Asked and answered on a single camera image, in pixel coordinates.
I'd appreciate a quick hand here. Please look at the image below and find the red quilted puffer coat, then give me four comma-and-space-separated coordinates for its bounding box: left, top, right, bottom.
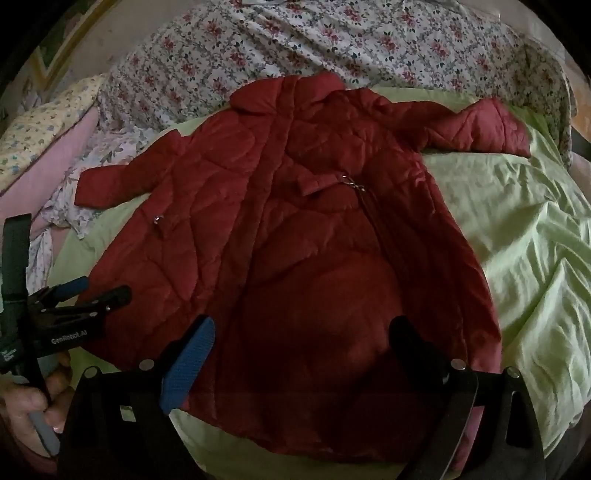
86, 73, 530, 464

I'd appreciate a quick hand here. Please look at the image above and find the person's left hand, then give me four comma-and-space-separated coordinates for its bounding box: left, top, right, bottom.
1, 352, 74, 458

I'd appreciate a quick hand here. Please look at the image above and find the pink pillow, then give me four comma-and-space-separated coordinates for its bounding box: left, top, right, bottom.
1, 107, 98, 240

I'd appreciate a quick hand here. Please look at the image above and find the light green bed sheet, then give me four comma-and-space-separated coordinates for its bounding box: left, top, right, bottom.
48, 107, 590, 479

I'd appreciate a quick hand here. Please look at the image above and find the yellow floral pillow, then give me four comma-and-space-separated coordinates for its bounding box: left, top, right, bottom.
1, 75, 105, 193

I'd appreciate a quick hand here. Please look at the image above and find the large-rose floral cloth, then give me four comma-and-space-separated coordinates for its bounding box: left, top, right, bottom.
26, 125, 159, 293

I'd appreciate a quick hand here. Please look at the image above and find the small-floral white duvet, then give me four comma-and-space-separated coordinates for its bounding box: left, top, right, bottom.
97, 1, 576, 156

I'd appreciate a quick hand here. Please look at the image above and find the gold picture frame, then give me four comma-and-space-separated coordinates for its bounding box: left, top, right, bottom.
29, 0, 118, 91

